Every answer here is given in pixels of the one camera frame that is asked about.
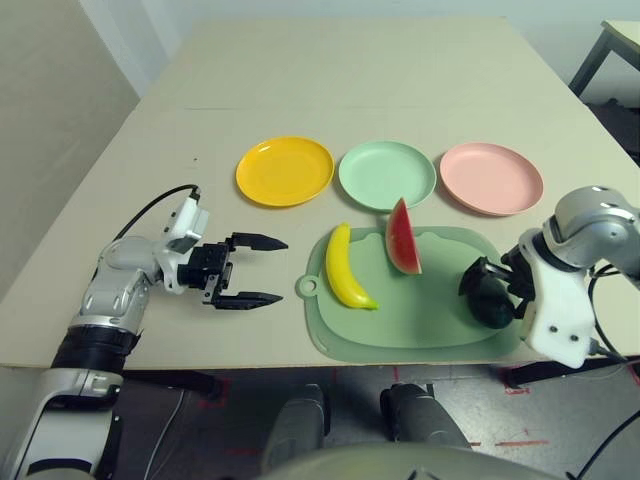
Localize yellow plastic plate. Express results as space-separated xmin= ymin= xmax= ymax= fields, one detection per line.
xmin=235 ymin=135 xmax=336 ymax=209

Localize red toy watermelon slice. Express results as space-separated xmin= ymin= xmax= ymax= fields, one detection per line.
xmin=385 ymin=197 xmax=424 ymax=276

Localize mint green plastic plate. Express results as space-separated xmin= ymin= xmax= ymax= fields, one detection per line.
xmin=338 ymin=139 xmax=437 ymax=212

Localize black table leg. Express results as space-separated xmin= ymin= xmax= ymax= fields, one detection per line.
xmin=504 ymin=357 xmax=640 ymax=391
xmin=122 ymin=369 xmax=224 ymax=401

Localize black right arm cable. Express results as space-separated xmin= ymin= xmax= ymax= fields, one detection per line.
xmin=584 ymin=263 xmax=640 ymax=360

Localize white floor cable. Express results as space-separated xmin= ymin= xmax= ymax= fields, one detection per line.
xmin=149 ymin=389 xmax=187 ymax=476

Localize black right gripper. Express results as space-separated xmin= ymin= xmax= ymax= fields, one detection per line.
xmin=480 ymin=247 xmax=536 ymax=319

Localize beige side table black legs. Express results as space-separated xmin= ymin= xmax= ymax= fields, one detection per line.
xmin=569 ymin=19 xmax=640 ymax=166

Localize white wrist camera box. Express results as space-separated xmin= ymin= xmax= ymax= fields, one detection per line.
xmin=162 ymin=194 xmax=211 ymax=254
xmin=517 ymin=229 xmax=599 ymax=370

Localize grey robot leg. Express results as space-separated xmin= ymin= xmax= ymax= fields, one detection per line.
xmin=379 ymin=382 xmax=471 ymax=451
xmin=262 ymin=383 xmax=331 ymax=471

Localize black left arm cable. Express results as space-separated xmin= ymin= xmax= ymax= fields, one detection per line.
xmin=112 ymin=184 xmax=204 ymax=246

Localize pink plastic plate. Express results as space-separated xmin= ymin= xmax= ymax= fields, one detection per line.
xmin=439 ymin=142 xmax=545 ymax=217

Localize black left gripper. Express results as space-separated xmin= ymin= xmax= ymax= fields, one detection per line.
xmin=178 ymin=232 xmax=290 ymax=312

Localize dark green toy avocado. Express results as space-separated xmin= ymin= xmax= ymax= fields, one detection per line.
xmin=458 ymin=257 xmax=521 ymax=330

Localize yellow toy banana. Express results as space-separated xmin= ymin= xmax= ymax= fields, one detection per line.
xmin=325 ymin=222 xmax=380 ymax=311

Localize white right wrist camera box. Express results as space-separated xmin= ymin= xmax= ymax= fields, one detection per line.
xmin=517 ymin=229 xmax=599 ymax=370

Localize green cutting board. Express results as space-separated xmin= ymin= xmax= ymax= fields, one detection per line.
xmin=295 ymin=225 xmax=524 ymax=362

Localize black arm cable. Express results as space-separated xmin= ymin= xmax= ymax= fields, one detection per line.
xmin=112 ymin=184 xmax=204 ymax=246
xmin=584 ymin=263 xmax=640 ymax=360

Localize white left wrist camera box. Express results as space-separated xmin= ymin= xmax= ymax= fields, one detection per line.
xmin=162 ymin=194 xmax=211 ymax=254

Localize grey left robot leg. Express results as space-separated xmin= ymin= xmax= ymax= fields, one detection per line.
xmin=262 ymin=383 xmax=331 ymax=471

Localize grey right robot leg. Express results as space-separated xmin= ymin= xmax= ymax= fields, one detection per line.
xmin=379 ymin=382 xmax=471 ymax=451

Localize grey robot torso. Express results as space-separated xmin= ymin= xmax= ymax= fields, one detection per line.
xmin=259 ymin=442 xmax=576 ymax=480

